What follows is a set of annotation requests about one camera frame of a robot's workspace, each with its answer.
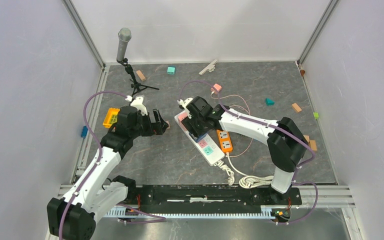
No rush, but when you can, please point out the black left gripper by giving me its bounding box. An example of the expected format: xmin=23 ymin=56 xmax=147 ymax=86
xmin=129 ymin=108 xmax=169 ymax=139

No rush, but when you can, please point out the pink cube socket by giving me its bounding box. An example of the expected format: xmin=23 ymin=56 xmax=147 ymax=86
xmin=177 ymin=112 xmax=188 ymax=121

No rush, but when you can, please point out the white multicolour power strip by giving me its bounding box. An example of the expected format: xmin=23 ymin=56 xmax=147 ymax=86
xmin=174 ymin=111 xmax=225 ymax=166

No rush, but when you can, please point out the blue cube socket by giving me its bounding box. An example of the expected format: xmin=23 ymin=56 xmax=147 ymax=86
xmin=195 ymin=133 xmax=208 ymax=143

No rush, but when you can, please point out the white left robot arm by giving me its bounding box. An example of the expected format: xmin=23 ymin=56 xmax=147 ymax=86
xmin=46 ymin=95 xmax=168 ymax=240

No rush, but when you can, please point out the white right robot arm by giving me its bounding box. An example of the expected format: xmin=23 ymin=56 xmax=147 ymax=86
xmin=177 ymin=96 xmax=315 ymax=204

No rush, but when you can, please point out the orange power strip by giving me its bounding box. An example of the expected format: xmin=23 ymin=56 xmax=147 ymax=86
xmin=216 ymin=130 xmax=233 ymax=154

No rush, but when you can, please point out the small pink charger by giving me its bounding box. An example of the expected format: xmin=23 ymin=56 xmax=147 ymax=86
xmin=211 ymin=83 xmax=222 ymax=95

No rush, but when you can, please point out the black tripod mic stand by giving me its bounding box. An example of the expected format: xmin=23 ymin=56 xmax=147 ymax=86
xmin=117 ymin=58 xmax=160 ymax=102

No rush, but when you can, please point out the yellow toy crate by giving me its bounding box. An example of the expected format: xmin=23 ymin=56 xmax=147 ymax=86
xmin=102 ymin=108 xmax=120 ymax=129

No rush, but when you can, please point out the tan wooden block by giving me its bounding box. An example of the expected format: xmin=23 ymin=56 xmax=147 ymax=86
xmin=136 ymin=70 xmax=147 ymax=81

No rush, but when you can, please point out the teal cube block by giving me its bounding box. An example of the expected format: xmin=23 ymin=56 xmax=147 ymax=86
xmin=166 ymin=66 xmax=176 ymax=75

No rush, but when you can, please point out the teal triangle block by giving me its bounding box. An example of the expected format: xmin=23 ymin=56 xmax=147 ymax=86
xmin=265 ymin=98 xmax=275 ymax=106

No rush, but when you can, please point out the grey microphone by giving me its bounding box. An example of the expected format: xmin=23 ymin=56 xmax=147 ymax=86
xmin=116 ymin=27 xmax=132 ymax=62

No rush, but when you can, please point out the tan block right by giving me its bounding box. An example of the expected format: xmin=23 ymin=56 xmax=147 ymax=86
xmin=291 ymin=103 xmax=302 ymax=113

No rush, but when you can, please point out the wooden blocks pair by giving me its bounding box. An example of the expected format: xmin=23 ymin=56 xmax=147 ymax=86
xmin=304 ymin=135 xmax=318 ymax=152

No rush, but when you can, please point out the green small block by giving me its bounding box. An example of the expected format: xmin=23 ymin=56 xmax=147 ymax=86
xmin=313 ymin=112 xmax=320 ymax=120

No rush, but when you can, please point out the white plastic bracket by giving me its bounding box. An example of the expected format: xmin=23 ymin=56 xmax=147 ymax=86
xmin=198 ymin=59 xmax=218 ymax=76

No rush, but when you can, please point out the white strip plug cable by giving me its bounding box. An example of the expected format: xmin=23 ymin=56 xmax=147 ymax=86
xmin=216 ymin=160 xmax=237 ymax=186

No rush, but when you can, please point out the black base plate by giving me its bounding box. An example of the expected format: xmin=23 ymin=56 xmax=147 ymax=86
xmin=122 ymin=184 xmax=303 ymax=214

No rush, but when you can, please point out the blue clip on rail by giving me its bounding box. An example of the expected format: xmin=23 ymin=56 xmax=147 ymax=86
xmin=80 ymin=125 xmax=89 ymax=139

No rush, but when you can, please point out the coiled white cable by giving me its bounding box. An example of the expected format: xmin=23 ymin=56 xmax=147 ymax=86
xmin=226 ymin=152 xmax=276 ymax=190

